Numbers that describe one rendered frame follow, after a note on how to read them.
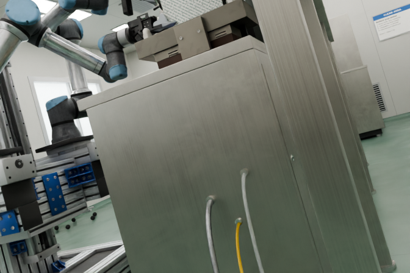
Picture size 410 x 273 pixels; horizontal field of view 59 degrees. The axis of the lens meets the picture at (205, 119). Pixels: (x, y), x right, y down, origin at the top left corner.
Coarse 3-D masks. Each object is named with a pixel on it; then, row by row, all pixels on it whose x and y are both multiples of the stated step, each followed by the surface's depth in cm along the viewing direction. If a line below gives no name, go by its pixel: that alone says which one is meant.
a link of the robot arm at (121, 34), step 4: (124, 28) 148; (120, 32) 147; (124, 32) 146; (120, 36) 147; (124, 36) 146; (120, 40) 148; (124, 40) 147; (128, 40) 147; (124, 44) 149; (128, 44) 149; (132, 44) 150
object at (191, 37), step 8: (200, 16) 114; (184, 24) 116; (192, 24) 115; (200, 24) 114; (176, 32) 117; (184, 32) 116; (192, 32) 115; (200, 32) 114; (184, 40) 116; (192, 40) 115; (200, 40) 114; (208, 40) 114; (184, 48) 117; (192, 48) 116; (200, 48) 115; (208, 48) 114; (184, 56) 117; (192, 56) 116
